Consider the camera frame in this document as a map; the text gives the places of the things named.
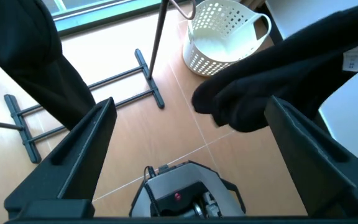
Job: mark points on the black shorts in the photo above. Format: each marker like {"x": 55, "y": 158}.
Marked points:
{"x": 26, "y": 46}

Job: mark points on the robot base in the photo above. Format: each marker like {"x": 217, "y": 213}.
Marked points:
{"x": 179, "y": 180}

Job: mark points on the black clothes rack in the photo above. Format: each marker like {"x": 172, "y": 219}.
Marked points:
{"x": 150, "y": 81}

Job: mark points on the white laundry basket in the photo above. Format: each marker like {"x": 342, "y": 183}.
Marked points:
{"x": 216, "y": 43}

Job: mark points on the window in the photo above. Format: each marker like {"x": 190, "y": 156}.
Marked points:
{"x": 104, "y": 14}

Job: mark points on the black garment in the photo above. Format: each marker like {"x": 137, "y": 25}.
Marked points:
{"x": 275, "y": 81}

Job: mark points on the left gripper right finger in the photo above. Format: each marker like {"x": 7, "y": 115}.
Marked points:
{"x": 322, "y": 180}

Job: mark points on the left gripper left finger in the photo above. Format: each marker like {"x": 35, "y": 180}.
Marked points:
{"x": 73, "y": 174}

